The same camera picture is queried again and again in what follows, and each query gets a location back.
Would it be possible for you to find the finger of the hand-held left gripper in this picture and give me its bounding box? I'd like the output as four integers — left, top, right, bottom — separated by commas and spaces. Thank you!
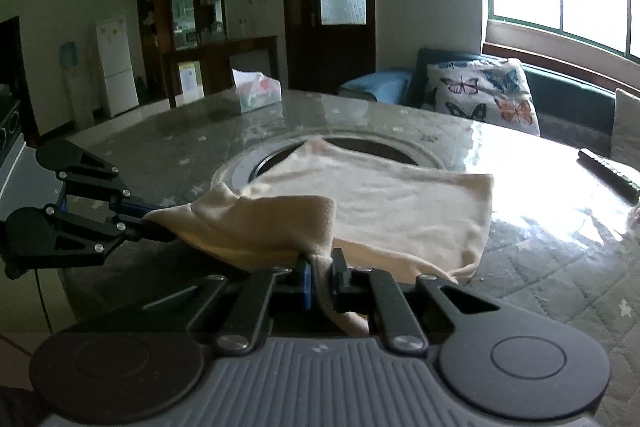
45, 204, 177, 269
59, 152, 170, 221

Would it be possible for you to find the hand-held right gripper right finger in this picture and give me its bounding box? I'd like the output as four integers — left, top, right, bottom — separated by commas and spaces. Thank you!
330, 248, 503, 354

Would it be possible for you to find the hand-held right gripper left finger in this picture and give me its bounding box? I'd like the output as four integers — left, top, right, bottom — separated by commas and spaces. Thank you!
142, 256, 316, 355

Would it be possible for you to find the cream garment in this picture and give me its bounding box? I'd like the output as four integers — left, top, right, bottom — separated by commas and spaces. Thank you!
142, 136, 495, 338

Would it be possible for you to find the dark appliance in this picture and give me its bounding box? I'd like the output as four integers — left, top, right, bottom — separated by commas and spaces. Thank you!
0, 84, 27, 188

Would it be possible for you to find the water dispenser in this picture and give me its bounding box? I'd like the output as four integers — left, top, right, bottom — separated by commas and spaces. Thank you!
60, 42, 95, 124

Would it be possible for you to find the white refrigerator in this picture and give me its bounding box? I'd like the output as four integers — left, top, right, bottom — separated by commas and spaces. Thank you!
95, 14, 140, 118

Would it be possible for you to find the tissue box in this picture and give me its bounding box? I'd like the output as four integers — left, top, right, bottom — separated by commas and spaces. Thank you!
231, 68, 282, 114

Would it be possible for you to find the dark wooden sideboard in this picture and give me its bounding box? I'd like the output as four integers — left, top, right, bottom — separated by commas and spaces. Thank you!
161, 35, 279, 108

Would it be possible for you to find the dark wooden shelf cabinet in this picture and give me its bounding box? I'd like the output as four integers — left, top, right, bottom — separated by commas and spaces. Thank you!
136, 0, 228, 108

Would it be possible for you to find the blue cushion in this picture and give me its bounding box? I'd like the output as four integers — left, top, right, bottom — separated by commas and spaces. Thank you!
339, 68, 413, 104

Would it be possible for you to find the butterfly print pillow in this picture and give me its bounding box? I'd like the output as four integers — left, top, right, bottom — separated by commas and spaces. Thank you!
421, 57, 542, 136

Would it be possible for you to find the dark green sofa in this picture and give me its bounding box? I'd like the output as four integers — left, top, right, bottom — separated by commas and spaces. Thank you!
407, 48, 618, 144

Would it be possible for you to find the black remote control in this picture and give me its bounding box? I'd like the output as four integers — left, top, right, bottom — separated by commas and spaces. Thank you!
577, 148, 640, 204

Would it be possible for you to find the beige pillow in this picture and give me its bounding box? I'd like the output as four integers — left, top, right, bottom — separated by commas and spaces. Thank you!
611, 88, 640, 168

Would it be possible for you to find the thin black cable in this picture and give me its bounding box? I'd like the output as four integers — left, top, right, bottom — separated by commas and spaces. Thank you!
34, 269, 56, 335

